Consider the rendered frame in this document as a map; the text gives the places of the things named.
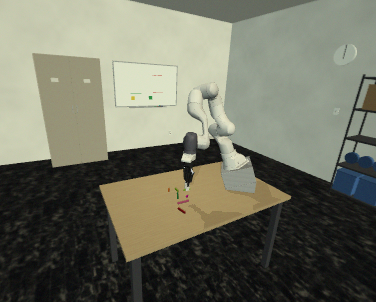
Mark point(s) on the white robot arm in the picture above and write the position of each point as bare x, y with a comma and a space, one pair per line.
219, 130

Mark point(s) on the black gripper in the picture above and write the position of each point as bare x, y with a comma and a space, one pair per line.
188, 175

